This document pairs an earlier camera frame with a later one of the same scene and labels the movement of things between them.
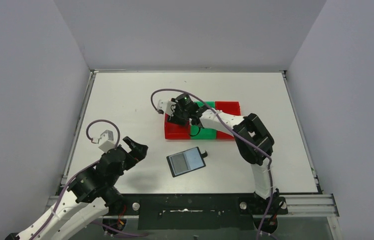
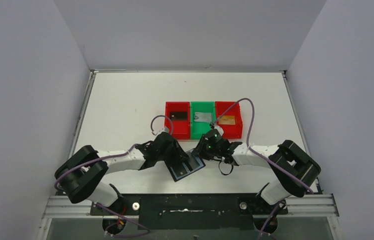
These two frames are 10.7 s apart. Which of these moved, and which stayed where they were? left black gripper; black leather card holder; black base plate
Moved: left black gripper
Stayed: black leather card holder; black base plate
